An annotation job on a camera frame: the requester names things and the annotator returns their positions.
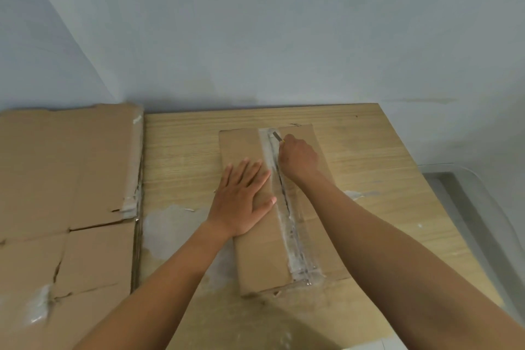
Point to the person's left hand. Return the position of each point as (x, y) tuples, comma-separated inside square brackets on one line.
[(238, 206)]

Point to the person's right hand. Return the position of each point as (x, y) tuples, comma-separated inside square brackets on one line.
[(299, 159)]

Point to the yellow utility knife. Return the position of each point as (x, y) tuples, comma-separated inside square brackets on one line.
[(277, 135)]

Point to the person's left forearm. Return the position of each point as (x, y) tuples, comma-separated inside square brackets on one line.
[(156, 288)]

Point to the person's right forearm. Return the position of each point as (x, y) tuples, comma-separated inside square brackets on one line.
[(389, 247)]

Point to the light wooden table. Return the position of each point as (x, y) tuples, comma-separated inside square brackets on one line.
[(184, 148)]

